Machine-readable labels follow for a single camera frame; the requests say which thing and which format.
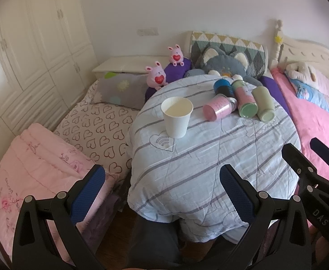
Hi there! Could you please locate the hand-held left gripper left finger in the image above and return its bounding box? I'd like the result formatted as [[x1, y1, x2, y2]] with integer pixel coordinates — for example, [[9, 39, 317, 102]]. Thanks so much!
[[12, 164, 107, 270]]

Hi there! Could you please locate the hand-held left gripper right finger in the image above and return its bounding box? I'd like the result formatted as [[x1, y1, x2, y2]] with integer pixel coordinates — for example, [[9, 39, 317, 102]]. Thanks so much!
[[219, 164, 312, 270]]

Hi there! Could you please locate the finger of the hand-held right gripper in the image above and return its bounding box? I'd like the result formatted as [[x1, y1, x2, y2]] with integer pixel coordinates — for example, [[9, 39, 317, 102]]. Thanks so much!
[[282, 143, 322, 194], [310, 138, 329, 175]]

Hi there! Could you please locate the white paper cup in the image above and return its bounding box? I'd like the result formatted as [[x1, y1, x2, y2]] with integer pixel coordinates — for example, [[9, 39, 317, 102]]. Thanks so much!
[[161, 96, 193, 139]]

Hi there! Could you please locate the person's right forearm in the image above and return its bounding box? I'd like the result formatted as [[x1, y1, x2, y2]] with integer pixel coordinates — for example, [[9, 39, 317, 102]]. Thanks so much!
[[312, 231, 329, 270]]

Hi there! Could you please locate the mauve fuzzy blanket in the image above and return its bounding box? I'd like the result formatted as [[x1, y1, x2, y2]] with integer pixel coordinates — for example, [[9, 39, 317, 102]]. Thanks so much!
[[77, 187, 127, 261]]

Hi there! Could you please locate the pink bedspread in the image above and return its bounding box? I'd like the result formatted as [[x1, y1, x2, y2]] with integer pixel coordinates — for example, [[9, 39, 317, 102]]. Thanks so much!
[[270, 67, 329, 186]]

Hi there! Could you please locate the striped light blue blanket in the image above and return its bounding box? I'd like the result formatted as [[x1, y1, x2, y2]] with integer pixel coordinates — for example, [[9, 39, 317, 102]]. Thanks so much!
[[127, 74, 302, 244]]

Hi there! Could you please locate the blue printed pillow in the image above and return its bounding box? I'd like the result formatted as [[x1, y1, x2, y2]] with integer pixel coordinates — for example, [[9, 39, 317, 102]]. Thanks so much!
[[289, 77, 329, 116]]

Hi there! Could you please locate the light green can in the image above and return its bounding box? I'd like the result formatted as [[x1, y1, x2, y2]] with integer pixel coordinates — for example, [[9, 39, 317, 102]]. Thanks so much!
[[251, 86, 276, 123]]

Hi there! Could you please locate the pink folded quilt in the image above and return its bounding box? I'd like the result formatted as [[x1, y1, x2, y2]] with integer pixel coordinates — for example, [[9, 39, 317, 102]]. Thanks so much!
[[0, 123, 120, 263]]

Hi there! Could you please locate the heart print bed sheet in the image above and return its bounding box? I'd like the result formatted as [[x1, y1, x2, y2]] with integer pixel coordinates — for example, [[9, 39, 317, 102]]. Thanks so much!
[[53, 80, 142, 181]]

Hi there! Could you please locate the pink pillow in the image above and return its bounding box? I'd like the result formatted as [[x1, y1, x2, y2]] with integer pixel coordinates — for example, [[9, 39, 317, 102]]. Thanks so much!
[[311, 69, 329, 101]]

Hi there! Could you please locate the purple cloth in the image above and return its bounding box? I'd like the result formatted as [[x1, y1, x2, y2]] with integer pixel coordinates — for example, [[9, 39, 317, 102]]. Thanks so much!
[[260, 74, 292, 116]]

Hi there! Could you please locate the pink can with green lid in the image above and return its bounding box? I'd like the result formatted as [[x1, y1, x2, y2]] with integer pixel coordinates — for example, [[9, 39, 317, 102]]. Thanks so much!
[[231, 79, 259, 119]]

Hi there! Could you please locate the white plush toy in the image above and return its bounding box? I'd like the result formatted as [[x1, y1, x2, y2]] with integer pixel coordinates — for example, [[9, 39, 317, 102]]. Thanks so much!
[[285, 61, 318, 81]]

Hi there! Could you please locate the white bed headboard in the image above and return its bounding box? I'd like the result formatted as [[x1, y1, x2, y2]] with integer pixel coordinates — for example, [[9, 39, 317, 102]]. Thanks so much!
[[268, 20, 329, 71]]

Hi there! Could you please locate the blue and black can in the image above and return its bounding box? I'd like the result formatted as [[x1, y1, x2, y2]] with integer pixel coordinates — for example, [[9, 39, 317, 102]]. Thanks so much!
[[213, 79, 235, 97]]

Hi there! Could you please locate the grey flower print pillow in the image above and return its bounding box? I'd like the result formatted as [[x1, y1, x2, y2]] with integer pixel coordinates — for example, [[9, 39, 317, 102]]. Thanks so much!
[[93, 72, 154, 110]]

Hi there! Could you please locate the triangle pattern quilted cushion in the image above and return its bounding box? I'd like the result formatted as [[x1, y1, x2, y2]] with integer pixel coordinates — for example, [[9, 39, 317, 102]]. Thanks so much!
[[190, 32, 269, 74]]

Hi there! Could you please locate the grey cat plush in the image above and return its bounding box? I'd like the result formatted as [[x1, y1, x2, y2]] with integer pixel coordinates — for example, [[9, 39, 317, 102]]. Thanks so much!
[[184, 46, 263, 87]]

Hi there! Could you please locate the white nightstand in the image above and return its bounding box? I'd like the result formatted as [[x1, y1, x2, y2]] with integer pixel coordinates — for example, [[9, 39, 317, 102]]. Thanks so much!
[[92, 56, 171, 80]]

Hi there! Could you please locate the large pink bunny plush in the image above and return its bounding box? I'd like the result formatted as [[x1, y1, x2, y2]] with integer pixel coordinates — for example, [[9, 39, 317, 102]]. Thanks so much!
[[145, 61, 169, 88]]

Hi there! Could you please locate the purple cushion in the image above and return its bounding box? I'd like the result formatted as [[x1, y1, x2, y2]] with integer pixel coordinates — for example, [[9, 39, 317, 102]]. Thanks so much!
[[144, 57, 193, 104]]

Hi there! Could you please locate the small pink bunny plush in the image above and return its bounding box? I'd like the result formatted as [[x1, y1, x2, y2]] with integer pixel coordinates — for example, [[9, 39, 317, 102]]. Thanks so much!
[[168, 44, 185, 67]]

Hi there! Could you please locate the white wardrobe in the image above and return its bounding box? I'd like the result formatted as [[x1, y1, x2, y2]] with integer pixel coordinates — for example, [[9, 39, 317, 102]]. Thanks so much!
[[0, 0, 99, 175]]

